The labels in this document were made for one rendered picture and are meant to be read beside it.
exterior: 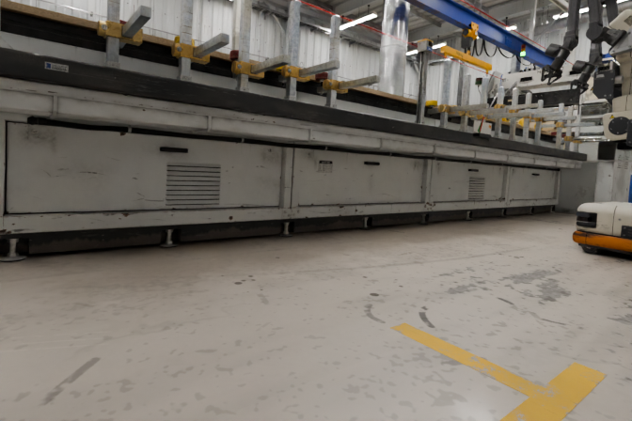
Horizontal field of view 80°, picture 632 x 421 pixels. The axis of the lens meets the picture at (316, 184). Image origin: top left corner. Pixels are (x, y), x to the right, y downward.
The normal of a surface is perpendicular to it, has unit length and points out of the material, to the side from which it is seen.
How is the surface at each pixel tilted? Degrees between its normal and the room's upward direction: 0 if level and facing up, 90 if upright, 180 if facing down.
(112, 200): 90
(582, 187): 90
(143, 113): 90
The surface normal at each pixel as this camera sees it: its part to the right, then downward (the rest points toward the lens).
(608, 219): -0.78, -0.01
